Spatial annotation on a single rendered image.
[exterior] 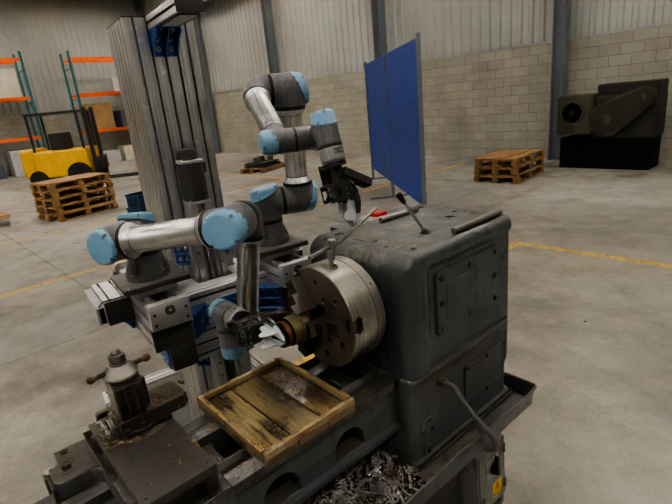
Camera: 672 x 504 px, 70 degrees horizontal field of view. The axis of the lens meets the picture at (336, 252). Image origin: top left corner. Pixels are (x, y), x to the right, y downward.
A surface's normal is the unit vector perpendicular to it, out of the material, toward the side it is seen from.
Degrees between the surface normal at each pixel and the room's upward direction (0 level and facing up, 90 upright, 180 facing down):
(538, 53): 90
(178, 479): 0
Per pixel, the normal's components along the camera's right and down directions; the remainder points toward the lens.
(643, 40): -0.72, 0.28
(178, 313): 0.58, 0.19
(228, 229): -0.11, 0.30
